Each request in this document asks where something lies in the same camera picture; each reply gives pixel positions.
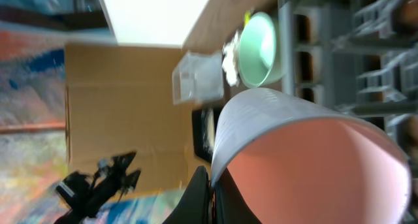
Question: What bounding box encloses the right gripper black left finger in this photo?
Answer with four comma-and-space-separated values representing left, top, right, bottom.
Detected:
163, 166, 210, 224

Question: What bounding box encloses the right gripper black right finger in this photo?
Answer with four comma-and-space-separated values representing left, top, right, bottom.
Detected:
214, 169, 261, 224

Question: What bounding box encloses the pink cup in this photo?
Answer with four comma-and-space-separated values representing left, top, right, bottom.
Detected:
211, 88, 411, 223

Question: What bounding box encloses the mint green bowl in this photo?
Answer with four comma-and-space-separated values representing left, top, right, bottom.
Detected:
238, 12, 285, 88

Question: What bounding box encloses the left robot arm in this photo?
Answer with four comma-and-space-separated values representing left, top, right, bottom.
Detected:
55, 151, 141, 224

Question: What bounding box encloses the grey dishwasher rack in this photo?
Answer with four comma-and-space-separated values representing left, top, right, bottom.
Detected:
278, 0, 417, 223

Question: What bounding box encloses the black tray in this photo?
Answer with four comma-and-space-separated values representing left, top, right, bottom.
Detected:
192, 107, 222, 163

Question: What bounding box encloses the clear plastic bin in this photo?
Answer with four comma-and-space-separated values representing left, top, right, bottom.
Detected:
172, 51, 224, 104

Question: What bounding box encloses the cardboard box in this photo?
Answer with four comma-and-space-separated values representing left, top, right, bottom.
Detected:
64, 43, 203, 196

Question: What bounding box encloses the crumpled white tissue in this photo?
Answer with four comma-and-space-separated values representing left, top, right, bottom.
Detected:
222, 31, 240, 86

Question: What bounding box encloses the yellow snack wrapper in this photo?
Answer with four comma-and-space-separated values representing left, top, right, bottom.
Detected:
244, 10, 252, 27

